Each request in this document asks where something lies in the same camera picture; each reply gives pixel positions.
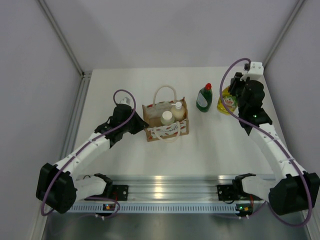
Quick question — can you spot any watermelon print canvas bag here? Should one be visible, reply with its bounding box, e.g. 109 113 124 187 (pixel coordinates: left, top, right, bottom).
142 84 190 143

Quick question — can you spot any yellow dish soap bottle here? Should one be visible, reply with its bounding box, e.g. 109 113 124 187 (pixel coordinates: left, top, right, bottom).
217 86 238 115

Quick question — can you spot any white pump lotion bottle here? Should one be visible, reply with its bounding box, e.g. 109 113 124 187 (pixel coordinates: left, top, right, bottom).
170 101 187 121

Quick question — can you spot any green dish soap bottle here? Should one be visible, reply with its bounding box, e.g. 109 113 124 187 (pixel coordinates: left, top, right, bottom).
196 83 213 113

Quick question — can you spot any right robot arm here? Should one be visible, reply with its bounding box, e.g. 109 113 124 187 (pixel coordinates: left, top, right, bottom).
228 72 320 216

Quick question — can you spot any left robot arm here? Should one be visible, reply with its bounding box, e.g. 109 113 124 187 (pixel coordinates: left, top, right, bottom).
36 103 149 214

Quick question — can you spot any white cap cream bottle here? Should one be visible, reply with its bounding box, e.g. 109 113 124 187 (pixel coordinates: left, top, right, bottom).
160 110 175 126

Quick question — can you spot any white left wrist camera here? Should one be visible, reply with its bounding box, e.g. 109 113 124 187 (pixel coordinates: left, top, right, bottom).
119 97 131 105

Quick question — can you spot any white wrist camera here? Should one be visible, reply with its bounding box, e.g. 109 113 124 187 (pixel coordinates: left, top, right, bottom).
241 61 264 81
119 97 131 105

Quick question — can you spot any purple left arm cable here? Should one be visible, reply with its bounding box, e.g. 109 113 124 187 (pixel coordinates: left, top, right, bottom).
40 88 137 216

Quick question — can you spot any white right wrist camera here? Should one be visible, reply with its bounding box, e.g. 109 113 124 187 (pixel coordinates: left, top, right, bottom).
241 61 264 81

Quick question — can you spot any aluminium mounting rail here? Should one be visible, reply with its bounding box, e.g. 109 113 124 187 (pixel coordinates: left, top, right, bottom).
74 174 313 202

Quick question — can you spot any white slotted cable duct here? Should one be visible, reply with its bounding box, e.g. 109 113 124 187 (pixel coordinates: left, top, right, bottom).
68 202 242 214

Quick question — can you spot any aluminium frame post right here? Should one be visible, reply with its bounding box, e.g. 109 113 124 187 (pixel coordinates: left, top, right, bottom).
262 0 307 69

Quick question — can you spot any aluminium frame post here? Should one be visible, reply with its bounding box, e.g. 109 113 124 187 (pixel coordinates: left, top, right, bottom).
36 0 84 78
262 0 307 69

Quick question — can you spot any aluminium frame post left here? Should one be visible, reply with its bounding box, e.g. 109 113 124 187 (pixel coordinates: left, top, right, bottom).
36 0 84 78

